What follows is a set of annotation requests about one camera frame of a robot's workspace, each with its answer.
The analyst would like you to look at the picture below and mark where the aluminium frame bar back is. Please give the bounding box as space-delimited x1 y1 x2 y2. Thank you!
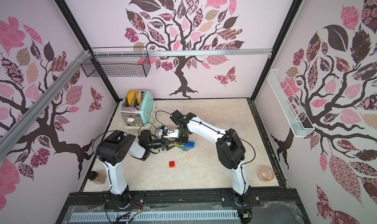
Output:
93 49 273 57

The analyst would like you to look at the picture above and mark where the black wire basket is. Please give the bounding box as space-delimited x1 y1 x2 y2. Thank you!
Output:
81 47 152 78

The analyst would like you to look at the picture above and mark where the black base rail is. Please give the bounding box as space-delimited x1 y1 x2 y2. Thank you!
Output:
57 187 310 224

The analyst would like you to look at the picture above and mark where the aluminium frame bar left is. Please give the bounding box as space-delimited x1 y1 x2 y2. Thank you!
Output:
1 50 89 160

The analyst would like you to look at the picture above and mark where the pink plastic bowl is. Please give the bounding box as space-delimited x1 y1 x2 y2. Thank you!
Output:
258 166 275 182

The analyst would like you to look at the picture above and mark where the aluminium frame bar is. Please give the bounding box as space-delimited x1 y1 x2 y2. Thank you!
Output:
1 50 89 160
93 49 273 57

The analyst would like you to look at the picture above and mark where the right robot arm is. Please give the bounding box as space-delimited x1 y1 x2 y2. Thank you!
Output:
170 110 251 205

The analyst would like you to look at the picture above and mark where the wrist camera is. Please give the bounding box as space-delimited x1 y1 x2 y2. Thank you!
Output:
157 126 166 137
163 129 179 139

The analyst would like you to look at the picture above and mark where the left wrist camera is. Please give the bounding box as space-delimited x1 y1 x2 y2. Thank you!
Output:
157 126 166 137

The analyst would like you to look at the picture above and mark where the brown glass jar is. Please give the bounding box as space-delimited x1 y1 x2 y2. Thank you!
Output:
88 171 107 185

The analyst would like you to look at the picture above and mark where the white wire shelf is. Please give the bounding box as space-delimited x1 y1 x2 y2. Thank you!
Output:
267 69 314 137

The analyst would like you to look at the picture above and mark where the white slotted cable duct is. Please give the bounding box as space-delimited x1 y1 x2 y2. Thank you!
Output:
65 210 239 224

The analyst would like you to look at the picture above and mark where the mint green toaster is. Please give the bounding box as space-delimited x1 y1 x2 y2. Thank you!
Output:
119 89 157 130

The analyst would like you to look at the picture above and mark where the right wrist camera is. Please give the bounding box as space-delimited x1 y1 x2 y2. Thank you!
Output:
163 129 179 139

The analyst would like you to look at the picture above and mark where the blue lego brick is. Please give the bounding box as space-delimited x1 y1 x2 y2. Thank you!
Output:
186 141 194 149

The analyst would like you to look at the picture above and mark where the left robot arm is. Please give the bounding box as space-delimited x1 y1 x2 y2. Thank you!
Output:
96 130 179 206

